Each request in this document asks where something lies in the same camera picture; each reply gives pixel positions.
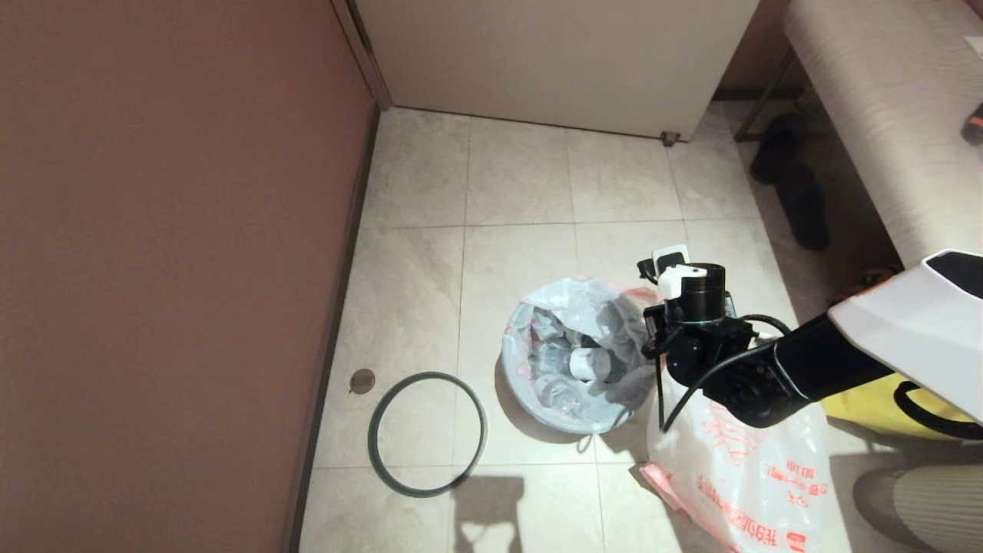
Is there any clear crushed plastic bottle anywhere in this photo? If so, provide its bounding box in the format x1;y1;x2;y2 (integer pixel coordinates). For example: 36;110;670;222
536;373;586;412

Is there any used white drawstring trash bag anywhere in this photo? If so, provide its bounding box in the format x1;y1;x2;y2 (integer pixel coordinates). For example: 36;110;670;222
501;276;663;435

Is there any metal bench leg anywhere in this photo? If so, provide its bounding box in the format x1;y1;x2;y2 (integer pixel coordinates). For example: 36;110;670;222
733;50;803;144

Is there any yellow fabric bag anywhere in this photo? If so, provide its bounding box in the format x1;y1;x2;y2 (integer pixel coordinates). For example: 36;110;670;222
823;373;978;423

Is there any dark bin retaining ring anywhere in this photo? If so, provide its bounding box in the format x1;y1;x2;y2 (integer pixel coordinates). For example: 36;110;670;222
367;373;489;498

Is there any black slipper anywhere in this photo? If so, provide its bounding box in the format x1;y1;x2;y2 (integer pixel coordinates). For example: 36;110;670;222
772;165;830;251
749;114;809;185

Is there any wood-grain bench top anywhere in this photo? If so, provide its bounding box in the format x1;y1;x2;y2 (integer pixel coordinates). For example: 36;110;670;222
782;0;983;268

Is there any white door panel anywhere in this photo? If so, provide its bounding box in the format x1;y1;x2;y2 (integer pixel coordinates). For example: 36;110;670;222
349;0;761;143

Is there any white bin liner bag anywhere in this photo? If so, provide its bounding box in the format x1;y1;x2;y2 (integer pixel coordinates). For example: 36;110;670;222
637;367;834;553

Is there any white-labelled plastic bottle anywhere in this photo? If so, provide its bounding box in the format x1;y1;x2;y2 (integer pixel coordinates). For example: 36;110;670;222
568;347;613;383

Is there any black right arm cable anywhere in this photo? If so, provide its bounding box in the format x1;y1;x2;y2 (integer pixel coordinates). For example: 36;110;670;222
657;313;983;442

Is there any white pleated round stool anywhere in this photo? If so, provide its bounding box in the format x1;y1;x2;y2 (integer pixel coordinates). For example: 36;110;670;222
852;463;983;553

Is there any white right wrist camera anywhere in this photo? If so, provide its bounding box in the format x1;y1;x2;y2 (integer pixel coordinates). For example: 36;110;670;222
637;244;709;301

